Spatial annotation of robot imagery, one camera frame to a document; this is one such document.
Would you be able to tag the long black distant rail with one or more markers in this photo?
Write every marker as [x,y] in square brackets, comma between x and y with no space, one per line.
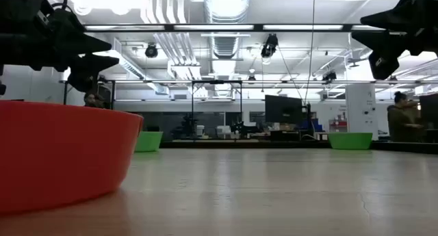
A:
[154,81]

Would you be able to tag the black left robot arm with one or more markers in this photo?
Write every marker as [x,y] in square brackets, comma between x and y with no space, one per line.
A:
[10,41]

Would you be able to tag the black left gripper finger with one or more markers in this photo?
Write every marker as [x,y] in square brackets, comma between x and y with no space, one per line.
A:
[92,66]
[97,45]

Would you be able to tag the silver ceiling duct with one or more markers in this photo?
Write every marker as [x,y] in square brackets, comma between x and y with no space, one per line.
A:
[226,10]

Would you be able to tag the green plastic bowl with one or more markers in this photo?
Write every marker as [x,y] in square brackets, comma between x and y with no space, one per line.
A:
[349,141]
[148,142]

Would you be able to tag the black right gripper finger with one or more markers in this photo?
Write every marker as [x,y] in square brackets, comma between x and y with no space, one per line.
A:
[390,20]
[385,44]

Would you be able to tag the blue crate stack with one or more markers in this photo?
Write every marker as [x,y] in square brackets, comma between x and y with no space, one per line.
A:
[313,124]

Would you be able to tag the person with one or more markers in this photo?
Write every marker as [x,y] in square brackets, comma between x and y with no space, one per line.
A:
[400,123]
[93,101]

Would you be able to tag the red plastic bowl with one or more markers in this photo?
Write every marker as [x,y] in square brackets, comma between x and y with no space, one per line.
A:
[68,154]

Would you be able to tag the black distant rig frame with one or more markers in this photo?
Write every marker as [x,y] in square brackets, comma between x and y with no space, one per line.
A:
[217,81]

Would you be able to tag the black computer monitor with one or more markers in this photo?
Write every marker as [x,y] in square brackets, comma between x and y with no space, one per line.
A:
[283,108]
[429,109]

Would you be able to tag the red shelf unit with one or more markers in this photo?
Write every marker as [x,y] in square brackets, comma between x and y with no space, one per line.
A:
[337,124]

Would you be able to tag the black ceiling spotlight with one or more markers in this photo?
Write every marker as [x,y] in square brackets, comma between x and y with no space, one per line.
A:
[151,51]
[329,76]
[269,46]

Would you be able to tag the black aluminium table frame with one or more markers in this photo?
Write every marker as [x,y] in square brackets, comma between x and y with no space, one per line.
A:
[256,144]

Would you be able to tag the white column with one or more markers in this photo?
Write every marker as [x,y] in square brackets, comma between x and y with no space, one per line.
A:
[361,109]

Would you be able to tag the black bar with light strips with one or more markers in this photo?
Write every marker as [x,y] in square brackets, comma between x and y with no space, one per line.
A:
[169,27]

